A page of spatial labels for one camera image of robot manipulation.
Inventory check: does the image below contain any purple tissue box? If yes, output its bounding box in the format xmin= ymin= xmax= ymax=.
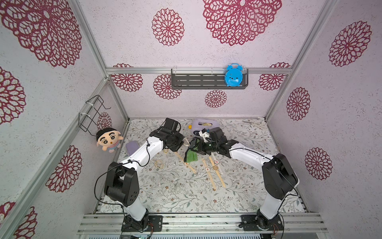
xmin=188 ymin=119 xmax=220 ymax=137

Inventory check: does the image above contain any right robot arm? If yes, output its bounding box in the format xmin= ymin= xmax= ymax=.
xmin=185 ymin=127 xmax=299 ymax=221

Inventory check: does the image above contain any grey wall shelf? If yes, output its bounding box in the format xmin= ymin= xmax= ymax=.
xmin=171 ymin=69 xmax=248 ymax=90

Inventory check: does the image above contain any cartoon boy plush doll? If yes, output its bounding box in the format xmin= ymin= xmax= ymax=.
xmin=96 ymin=127 xmax=124 ymax=153

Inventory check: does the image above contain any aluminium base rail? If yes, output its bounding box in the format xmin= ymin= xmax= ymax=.
xmin=77 ymin=213 xmax=328 ymax=235

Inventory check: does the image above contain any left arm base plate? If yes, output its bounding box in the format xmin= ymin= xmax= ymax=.
xmin=121 ymin=215 xmax=163 ymax=233

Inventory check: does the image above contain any beige watch long right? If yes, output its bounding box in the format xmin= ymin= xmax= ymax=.
xmin=209 ymin=154 xmax=226 ymax=188

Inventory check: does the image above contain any black wire rack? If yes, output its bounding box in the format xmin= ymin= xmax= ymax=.
xmin=77 ymin=95 xmax=111 ymax=137

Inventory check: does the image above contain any purple pad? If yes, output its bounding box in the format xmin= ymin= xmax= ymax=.
xmin=125 ymin=140 xmax=140 ymax=156

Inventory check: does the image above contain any green cleaning cloth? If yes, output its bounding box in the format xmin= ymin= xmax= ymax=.
xmin=184 ymin=137 xmax=200 ymax=163

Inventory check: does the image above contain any blue alarm clock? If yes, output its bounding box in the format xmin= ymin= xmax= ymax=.
xmin=224 ymin=63 xmax=243 ymax=87

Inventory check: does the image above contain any beige watch long diagonal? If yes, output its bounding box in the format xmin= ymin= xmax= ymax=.
xmin=174 ymin=152 xmax=198 ymax=175

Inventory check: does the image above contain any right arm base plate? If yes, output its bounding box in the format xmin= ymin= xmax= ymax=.
xmin=239 ymin=215 xmax=284 ymax=231

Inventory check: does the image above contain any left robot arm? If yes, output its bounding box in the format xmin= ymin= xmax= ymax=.
xmin=104 ymin=118 xmax=185 ymax=222

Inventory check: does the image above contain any beige watch long centre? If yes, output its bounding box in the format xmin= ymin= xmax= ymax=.
xmin=202 ymin=158 xmax=216 ymax=191

